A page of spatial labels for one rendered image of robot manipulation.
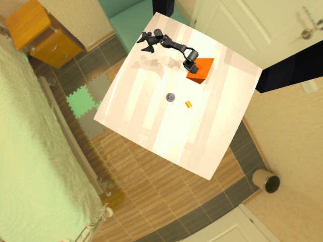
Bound orange knob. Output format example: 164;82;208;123
185;101;192;108

